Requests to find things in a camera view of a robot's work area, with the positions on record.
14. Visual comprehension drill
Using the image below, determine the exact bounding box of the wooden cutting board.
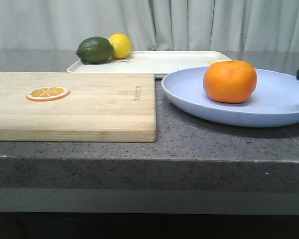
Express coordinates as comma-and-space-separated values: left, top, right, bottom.
0, 72, 156, 142

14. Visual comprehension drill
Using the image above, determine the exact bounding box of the yellow lemon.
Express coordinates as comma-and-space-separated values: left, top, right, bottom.
108, 33, 132, 59

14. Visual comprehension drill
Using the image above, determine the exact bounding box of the cream white tray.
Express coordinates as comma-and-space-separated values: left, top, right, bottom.
67, 51, 230, 78

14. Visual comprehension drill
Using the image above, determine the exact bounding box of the light blue plate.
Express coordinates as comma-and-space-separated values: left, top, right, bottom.
161, 67, 299, 127

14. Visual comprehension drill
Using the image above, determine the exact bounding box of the orange slice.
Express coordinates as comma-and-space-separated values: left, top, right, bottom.
25, 87, 70, 102

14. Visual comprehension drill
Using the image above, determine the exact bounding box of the grey curtain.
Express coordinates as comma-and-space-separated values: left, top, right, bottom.
0, 0, 299, 52

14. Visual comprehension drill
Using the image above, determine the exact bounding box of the yellow-green utensil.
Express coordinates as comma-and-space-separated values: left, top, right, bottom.
206, 59, 227, 65

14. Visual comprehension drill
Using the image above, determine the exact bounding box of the green lime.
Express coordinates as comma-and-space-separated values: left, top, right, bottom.
76, 36, 114, 64

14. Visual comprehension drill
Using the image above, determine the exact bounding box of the whole orange fruit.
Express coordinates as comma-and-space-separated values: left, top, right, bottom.
203, 60, 258, 104

